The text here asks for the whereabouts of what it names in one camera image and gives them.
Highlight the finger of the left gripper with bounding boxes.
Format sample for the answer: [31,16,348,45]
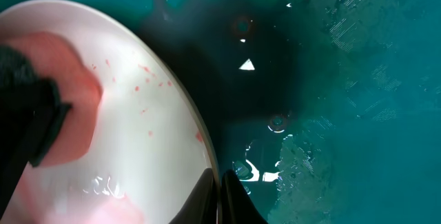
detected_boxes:
[1,79,62,214]

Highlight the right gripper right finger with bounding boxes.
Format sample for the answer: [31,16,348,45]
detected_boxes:
[220,170,268,224]

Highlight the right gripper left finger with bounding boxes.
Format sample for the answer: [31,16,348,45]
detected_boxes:
[170,168,218,224]

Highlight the green sponge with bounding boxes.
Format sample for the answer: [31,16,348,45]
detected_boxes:
[1,45,72,167]

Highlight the white plate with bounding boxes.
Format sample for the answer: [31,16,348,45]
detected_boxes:
[1,0,217,224]

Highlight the teal plastic tray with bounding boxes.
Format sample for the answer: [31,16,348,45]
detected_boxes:
[1,0,440,223]

